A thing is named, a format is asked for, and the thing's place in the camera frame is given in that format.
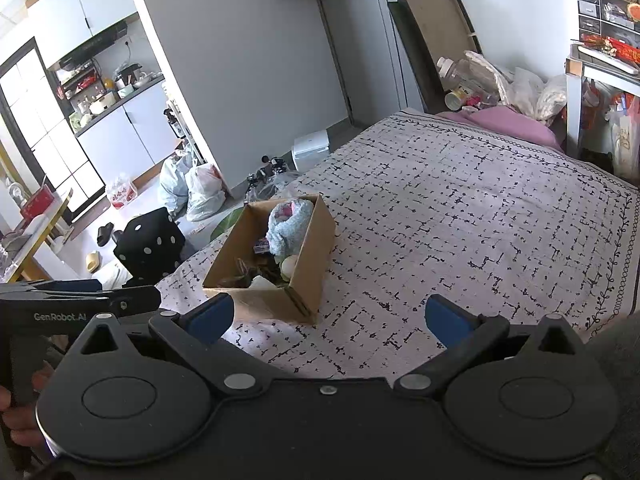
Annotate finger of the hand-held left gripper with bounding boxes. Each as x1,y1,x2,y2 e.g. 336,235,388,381
107,285,162,315
0,280,103,297

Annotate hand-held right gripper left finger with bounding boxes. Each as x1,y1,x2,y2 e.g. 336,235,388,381
70,294,263,399

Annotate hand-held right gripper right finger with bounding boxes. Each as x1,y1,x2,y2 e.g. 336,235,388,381
394,294,583,399

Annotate brown cardboard box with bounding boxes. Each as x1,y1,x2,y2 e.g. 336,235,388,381
202,193,337,325

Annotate blue-grey plush toy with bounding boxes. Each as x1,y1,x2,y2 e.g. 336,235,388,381
266,199,316,257

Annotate person's left hand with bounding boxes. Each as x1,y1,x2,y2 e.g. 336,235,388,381
0,364,55,453

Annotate white dining table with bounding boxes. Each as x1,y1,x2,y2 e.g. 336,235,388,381
0,187,73,283

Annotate black dice plush cube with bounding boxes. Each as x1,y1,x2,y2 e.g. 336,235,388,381
113,207,186,285

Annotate red box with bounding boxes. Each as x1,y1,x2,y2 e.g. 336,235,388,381
20,184,56,221

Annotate red white packet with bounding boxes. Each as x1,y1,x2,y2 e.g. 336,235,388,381
106,175,138,210

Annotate white black-patterned blanket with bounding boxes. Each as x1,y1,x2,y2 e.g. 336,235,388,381
155,110,633,381

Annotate grey plastic bag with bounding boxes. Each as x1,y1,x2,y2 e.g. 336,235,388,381
159,152,193,213

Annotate white red-print plastic bag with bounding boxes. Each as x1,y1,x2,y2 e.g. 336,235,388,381
186,162,227,222

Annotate black framed glass door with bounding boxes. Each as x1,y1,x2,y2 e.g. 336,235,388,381
0,37,106,221

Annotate white kitchen counter cabinet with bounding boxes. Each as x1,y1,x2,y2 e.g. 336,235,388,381
75,77,183,183

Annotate black spray bottle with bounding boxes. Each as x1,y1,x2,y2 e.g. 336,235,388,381
164,109,185,140

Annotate white appliance box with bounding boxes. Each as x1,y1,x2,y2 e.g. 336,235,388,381
291,130,332,172

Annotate pink pillow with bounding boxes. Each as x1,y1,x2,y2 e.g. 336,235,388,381
437,106,640,311

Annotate yellow white cup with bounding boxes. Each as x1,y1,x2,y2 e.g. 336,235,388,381
445,86,473,111

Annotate crumpled clear plastic bags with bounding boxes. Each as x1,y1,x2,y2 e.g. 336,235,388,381
464,50,568,121

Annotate black range hood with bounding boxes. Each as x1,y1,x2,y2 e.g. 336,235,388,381
57,22,128,68

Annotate clear plastic bottle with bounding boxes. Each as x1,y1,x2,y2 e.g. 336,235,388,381
436,56,481,92

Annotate hanging white shopping bags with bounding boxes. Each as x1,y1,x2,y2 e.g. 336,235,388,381
605,92,640,176

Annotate white desk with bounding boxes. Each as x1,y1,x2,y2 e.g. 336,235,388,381
565,42,640,161

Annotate white upper kitchen cabinets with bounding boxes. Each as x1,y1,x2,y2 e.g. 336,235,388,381
25,0,138,68

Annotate brown folding table board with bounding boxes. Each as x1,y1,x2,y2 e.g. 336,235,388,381
387,0,483,115

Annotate red paper decoration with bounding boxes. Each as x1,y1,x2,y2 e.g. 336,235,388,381
580,34,640,63

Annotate grey drawer organizer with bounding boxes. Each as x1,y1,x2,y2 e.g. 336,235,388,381
575,0,640,43

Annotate black camera tripod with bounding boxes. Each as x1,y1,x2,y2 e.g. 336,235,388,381
247,155,288,196

